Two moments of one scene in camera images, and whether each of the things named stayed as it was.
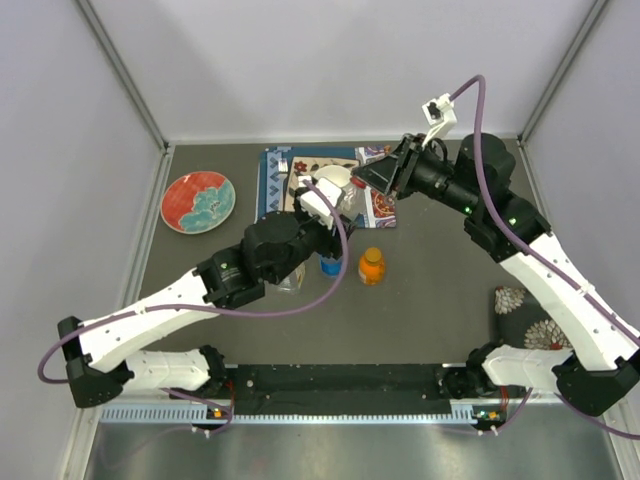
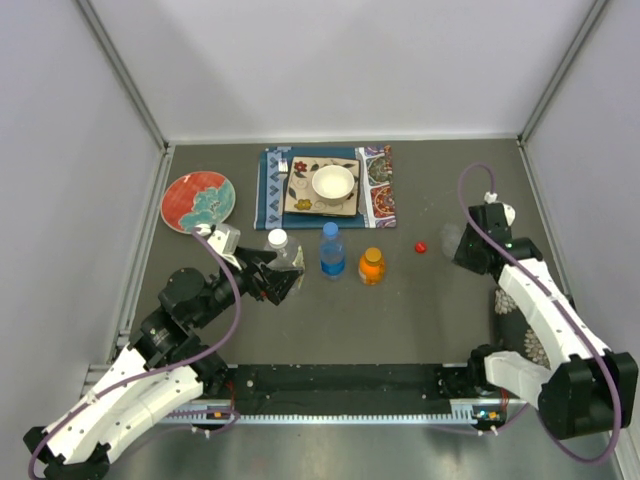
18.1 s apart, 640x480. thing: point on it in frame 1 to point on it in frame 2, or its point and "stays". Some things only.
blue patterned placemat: x=273 y=170 stays
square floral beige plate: x=309 y=166 stays
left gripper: x=333 y=243 to x=279 y=282
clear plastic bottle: x=352 y=204 to x=451 y=235
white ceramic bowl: x=334 y=173 stays
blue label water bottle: x=330 y=267 stays
